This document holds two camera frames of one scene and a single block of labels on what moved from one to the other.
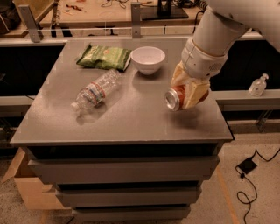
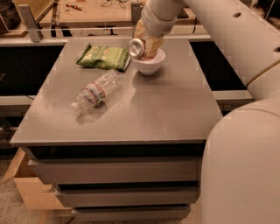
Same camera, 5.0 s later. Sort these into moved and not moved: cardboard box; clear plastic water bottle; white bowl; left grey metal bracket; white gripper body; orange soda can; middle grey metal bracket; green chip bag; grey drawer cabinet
Moved: white gripper body; orange soda can
Not moved: grey drawer cabinet; cardboard box; green chip bag; white bowl; left grey metal bracket; middle grey metal bracket; clear plastic water bottle
